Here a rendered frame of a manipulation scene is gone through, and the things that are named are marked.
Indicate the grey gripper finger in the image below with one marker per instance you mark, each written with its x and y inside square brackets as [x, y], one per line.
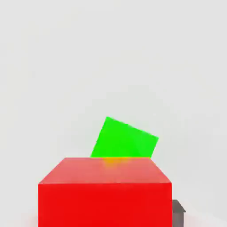
[177, 215]

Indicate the small red cube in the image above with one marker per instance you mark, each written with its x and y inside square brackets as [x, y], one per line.
[104, 198]

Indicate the small green cube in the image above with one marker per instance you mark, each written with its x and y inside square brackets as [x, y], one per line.
[124, 140]

